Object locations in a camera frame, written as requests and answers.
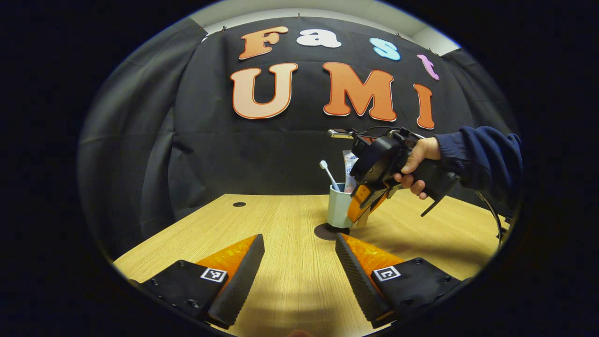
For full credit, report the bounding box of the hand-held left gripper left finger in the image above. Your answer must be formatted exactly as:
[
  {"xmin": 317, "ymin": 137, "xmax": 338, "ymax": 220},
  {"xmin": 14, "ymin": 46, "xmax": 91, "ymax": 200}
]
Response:
[{"xmin": 129, "ymin": 234, "xmax": 265, "ymax": 330}]

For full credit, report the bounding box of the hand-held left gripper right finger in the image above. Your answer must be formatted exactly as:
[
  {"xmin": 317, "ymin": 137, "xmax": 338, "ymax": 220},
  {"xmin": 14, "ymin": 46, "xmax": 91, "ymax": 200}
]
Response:
[{"xmin": 335, "ymin": 233, "xmax": 471, "ymax": 329}]

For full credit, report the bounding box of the pale blue cup wooden handle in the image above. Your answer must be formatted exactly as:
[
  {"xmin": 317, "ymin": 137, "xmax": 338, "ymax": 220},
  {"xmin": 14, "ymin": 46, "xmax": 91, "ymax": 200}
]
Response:
[{"xmin": 326, "ymin": 183, "xmax": 370, "ymax": 229}]

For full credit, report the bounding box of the white toothpaste tube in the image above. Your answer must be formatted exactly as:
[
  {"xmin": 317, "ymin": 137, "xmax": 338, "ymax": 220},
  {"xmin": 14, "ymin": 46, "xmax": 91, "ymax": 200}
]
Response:
[{"xmin": 343, "ymin": 150, "xmax": 360, "ymax": 193}]

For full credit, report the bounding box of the white toothbrush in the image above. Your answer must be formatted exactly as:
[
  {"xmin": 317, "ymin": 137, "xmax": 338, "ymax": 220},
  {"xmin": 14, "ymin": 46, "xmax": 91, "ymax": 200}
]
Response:
[{"xmin": 320, "ymin": 160, "xmax": 341, "ymax": 192}]

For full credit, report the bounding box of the dark brown round coaster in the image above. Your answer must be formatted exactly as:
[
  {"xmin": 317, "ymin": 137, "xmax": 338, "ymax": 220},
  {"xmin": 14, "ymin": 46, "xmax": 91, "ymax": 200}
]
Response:
[{"xmin": 314, "ymin": 223, "xmax": 351, "ymax": 242}]

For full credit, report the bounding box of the wooden desktop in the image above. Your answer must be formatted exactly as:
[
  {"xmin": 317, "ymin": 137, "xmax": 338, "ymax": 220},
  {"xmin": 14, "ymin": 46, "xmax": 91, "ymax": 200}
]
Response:
[{"xmin": 112, "ymin": 193, "xmax": 513, "ymax": 337}]

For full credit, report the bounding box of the black backdrop cloth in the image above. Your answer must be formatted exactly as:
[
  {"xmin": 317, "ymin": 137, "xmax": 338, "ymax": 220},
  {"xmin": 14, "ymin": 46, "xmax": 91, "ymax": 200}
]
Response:
[{"xmin": 77, "ymin": 16, "xmax": 522, "ymax": 260}]

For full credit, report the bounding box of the black cable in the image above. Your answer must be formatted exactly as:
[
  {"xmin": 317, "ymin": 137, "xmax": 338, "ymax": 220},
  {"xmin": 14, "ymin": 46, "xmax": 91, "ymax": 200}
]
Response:
[{"xmin": 475, "ymin": 190, "xmax": 505, "ymax": 245}]

